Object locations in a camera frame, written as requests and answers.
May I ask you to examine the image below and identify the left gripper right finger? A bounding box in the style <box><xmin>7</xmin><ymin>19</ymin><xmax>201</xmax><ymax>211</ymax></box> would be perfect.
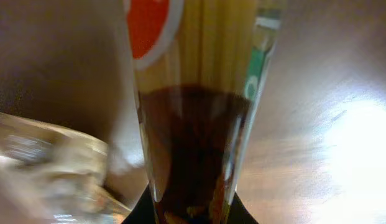
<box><xmin>228</xmin><ymin>193</ymin><xmax>259</xmax><ymax>224</ymax></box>

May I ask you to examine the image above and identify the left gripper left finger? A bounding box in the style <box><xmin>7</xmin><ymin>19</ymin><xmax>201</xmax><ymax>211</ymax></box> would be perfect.
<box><xmin>121</xmin><ymin>186</ymin><xmax>156</xmax><ymax>224</ymax></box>

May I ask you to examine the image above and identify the beige clear wrapper bag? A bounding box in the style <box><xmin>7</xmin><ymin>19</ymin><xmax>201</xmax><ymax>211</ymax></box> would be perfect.
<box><xmin>0</xmin><ymin>113</ymin><xmax>131</xmax><ymax>224</ymax></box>

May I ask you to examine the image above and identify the San Remo spaghetti pack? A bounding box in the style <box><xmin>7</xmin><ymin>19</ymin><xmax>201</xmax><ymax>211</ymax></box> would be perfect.
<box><xmin>124</xmin><ymin>0</ymin><xmax>287</xmax><ymax>223</ymax></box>

